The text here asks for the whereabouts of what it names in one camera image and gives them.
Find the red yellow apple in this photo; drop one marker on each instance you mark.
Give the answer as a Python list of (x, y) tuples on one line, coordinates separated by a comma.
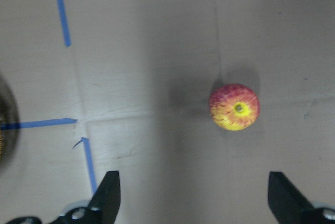
[(234, 107)]

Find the woven wicker basket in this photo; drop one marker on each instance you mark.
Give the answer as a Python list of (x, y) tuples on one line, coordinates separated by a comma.
[(9, 123)]

